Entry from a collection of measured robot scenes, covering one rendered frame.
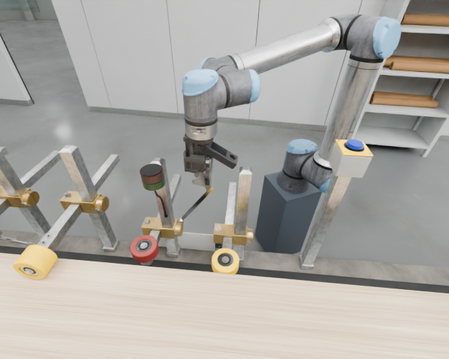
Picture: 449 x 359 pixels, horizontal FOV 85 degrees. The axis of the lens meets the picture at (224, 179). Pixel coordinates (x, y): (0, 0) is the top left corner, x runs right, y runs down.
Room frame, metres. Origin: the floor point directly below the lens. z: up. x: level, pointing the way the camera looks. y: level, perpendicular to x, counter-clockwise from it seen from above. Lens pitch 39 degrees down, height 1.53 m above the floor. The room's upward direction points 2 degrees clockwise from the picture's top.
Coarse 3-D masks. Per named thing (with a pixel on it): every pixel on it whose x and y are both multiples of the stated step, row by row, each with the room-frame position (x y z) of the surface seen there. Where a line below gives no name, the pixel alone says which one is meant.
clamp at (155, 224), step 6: (144, 222) 0.56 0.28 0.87; (150, 222) 0.56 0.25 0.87; (156, 222) 0.56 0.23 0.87; (174, 222) 0.57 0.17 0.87; (180, 222) 0.57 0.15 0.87; (144, 228) 0.54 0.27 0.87; (150, 228) 0.54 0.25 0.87; (156, 228) 0.54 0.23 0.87; (162, 228) 0.54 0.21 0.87; (168, 228) 0.54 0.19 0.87; (174, 228) 0.54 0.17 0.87; (180, 228) 0.54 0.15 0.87; (144, 234) 0.54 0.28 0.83; (162, 234) 0.54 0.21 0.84; (168, 234) 0.53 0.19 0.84; (174, 234) 0.53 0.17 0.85; (180, 234) 0.53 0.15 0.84
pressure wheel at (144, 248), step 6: (138, 240) 0.46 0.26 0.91; (144, 240) 0.46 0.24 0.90; (150, 240) 0.46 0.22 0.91; (156, 240) 0.46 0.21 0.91; (132, 246) 0.44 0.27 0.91; (138, 246) 0.44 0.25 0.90; (144, 246) 0.44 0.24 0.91; (150, 246) 0.44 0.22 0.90; (156, 246) 0.44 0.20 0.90; (132, 252) 0.42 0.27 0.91; (138, 252) 0.42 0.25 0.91; (144, 252) 0.42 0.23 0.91; (150, 252) 0.42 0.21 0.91; (156, 252) 0.43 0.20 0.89; (138, 258) 0.40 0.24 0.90; (144, 258) 0.40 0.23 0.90; (150, 258) 0.41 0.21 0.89
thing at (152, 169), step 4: (152, 164) 0.54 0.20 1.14; (156, 164) 0.54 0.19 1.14; (144, 168) 0.52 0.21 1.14; (148, 168) 0.52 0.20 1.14; (152, 168) 0.52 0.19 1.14; (156, 168) 0.52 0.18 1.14; (160, 168) 0.52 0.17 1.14; (144, 172) 0.50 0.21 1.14; (148, 172) 0.50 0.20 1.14; (152, 172) 0.50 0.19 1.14; (156, 172) 0.50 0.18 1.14; (148, 176) 0.48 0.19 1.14; (156, 192) 0.51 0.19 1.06; (160, 200) 0.53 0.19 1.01; (164, 208) 0.53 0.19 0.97; (164, 212) 0.53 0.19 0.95; (164, 216) 0.54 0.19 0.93
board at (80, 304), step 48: (0, 288) 0.30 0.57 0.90; (48, 288) 0.30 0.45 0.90; (96, 288) 0.31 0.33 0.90; (144, 288) 0.31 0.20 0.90; (192, 288) 0.32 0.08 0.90; (240, 288) 0.32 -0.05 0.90; (288, 288) 0.32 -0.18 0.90; (336, 288) 0.33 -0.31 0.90; (384, 288) 0.33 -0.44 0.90; (0, 336) 0.19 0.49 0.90; (48, 336) 0.20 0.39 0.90; (96, 336) 0.20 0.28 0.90; (144, 336) 0.20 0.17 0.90; (192, 336) 0.20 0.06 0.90; (240, 336) 0.21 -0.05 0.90; (288, 336) 0.21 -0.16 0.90; (336, 336) 0.21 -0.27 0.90; (384, 336) 0.22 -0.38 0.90; (432, 336) 0.22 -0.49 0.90
